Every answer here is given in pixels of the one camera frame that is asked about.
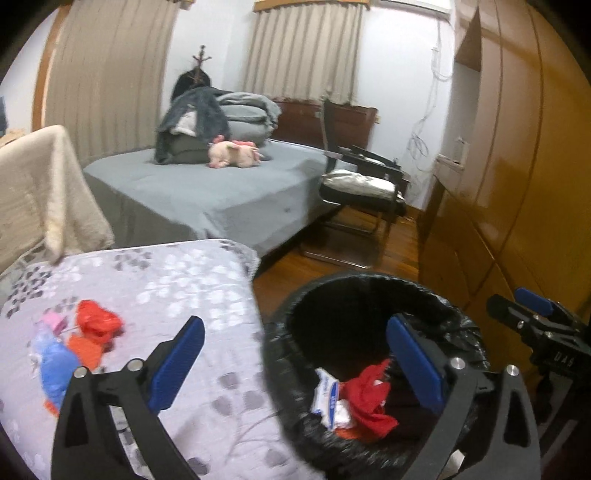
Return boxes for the pink plush toy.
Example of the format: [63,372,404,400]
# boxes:
[207,136,266,169]

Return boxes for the folded grey duvet stack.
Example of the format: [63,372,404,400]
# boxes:
[171,91,282,164]

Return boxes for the red plastic bag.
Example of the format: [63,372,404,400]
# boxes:
[75,300,125,344]

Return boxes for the narrow beige curtain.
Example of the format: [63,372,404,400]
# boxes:
[242,0,365,104]

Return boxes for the floral grey covered table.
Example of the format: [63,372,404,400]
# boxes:
[0,237,296,480]

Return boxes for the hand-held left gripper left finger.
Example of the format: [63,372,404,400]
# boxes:
[51,315,206,480]

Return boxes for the wide beige curtain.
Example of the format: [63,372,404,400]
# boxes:
[46,0,181,167]

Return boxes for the bed with grey sheet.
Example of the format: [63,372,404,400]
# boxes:
[83,138,356,259]

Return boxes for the pink foam net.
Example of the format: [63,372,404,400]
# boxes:
[41,311,70,335]

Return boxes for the short wooden pelmet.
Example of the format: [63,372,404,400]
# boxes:
[253,0,372,14]

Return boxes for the wooden coat rack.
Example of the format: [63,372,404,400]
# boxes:
[193,45,214,88]

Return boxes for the white tissue packet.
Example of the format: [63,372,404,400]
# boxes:
[310,368,342,416]

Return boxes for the grey chair cushion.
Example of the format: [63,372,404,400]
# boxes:
[321,168,399,200]

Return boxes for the wooden wardrobe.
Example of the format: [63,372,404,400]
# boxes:
[418,0,591,352]

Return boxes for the black cantilever chair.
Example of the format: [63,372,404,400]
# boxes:
[299,98,409,269]

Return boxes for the beige quilted blanket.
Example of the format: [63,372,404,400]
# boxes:
[0,124,115,273]

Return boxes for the bin with black liner bag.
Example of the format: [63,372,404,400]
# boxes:
[261,271,490,480]

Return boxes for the white tissue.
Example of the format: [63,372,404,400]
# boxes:
[330,399,356,432]

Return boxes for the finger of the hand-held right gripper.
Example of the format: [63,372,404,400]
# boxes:
[486,294,555,345]
[514,287,578,326]

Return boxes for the red cloth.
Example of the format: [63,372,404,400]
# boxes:
[344,360,400,439]

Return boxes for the hanging wall cables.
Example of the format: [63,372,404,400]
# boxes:
[409,32,451,162]

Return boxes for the wooden window frame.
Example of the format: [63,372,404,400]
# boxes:
[32,4,70,132]

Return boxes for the blue plastic bag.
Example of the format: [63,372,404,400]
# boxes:
[30,332,81,411]

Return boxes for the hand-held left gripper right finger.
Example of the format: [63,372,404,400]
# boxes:
[385,314,542,480]

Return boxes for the white air conditioner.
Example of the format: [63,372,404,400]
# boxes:
[369,0,453,14]

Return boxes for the wooden nightstand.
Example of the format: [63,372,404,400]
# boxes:
[394,173,411,217]

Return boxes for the wooden headboard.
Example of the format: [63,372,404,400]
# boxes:
[272,96,378,155]

